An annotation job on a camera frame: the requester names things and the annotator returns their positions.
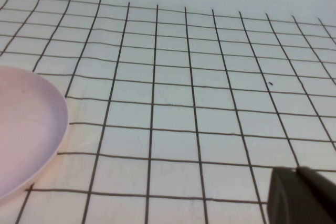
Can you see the pink plastic plate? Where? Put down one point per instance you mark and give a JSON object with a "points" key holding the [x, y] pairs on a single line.
{"points": [[26, 124]]}

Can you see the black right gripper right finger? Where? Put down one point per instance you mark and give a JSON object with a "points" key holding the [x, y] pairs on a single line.
{"points": [[321, 182]]}

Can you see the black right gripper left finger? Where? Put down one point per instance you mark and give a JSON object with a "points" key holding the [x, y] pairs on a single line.
{"points": [[288, 200]]}

